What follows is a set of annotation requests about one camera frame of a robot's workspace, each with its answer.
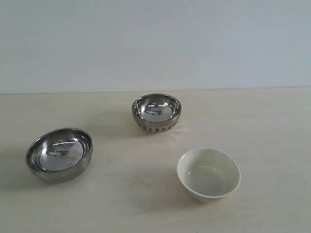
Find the white ceramic bowl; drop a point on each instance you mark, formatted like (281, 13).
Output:
(208, 174)

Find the large plain steel bowl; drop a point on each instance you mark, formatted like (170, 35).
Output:
(60, 155)

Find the small dimpled steel bowl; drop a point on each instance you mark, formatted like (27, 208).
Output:
(156, 112)

